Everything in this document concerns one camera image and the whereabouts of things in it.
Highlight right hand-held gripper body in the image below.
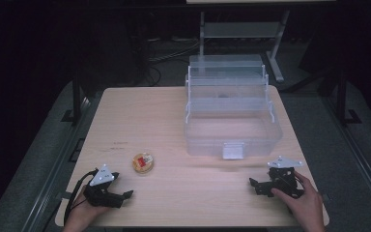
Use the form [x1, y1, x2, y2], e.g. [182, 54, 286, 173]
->
[266, 156, 305, 199]

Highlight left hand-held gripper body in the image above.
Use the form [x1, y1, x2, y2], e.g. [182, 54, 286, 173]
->
[83, 163, 125, 209]

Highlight person's right hand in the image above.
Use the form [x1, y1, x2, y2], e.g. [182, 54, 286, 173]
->
[270, 170, 326, 226]

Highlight person's left hand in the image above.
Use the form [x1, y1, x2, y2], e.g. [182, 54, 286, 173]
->
[67, 185, 111, 228]

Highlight small round tin red label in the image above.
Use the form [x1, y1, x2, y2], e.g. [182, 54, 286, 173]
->
[131, 152, 156, 175]

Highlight clear plastic tiered storage box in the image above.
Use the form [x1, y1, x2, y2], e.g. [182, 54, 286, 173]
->
[184, 53, 284, 160]

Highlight grey metal stand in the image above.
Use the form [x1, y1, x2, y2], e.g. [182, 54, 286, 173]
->
[198, 9, 292, 83]

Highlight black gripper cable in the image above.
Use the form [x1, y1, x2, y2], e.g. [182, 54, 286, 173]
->
[63, 168, 100, 226]

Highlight aluminium frame rail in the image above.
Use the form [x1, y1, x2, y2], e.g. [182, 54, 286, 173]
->
[20, 96, 93, 232]
[322, 96, 371, 223]

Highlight black metal post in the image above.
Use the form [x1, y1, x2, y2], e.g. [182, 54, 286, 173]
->
[330, 69, 363, 128]
[60, 72, 89, 126]

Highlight floor cables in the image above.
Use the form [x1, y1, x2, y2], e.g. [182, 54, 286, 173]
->
[141, 36, 204, 85]

